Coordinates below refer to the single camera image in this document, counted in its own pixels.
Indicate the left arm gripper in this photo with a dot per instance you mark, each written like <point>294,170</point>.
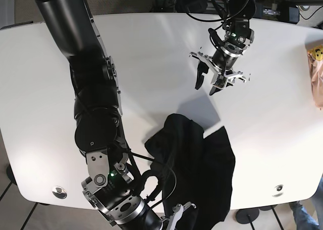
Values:
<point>220,63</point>

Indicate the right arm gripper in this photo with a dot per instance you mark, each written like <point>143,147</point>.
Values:
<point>153,221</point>

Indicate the black T-shirt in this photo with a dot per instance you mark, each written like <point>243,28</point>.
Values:
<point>204,168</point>

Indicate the peach pink T-shirt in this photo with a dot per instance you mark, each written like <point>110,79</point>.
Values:
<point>314,56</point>

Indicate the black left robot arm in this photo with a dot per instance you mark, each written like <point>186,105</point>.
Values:
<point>231,39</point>

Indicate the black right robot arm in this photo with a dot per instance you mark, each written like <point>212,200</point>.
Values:
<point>115,187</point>

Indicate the black round stand base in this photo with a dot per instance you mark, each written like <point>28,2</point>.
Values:
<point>246,216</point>

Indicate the right metal table grommet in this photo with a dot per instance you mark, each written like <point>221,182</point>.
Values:
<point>277,191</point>

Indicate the metal table grommet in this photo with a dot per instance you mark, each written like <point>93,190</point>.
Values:
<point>59,192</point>
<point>277,191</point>

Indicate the left metal table grommet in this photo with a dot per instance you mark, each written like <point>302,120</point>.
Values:
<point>59,192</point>

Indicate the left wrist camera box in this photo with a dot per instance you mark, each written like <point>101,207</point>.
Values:
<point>219,81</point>

